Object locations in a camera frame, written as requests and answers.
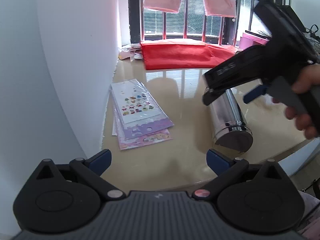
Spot stainless steel cup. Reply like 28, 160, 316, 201
209, 89, 253, 153

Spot right hand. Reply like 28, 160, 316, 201
272, 62, 320, 140

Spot red cloth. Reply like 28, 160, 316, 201
140, 38, 240, 70

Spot sticker sheet stack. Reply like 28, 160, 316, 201
110, 79, 174, 150

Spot papers in corner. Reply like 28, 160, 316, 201
118, 43, 143, 61

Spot metal window railing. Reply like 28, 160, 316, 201
139, 0, 291, 46

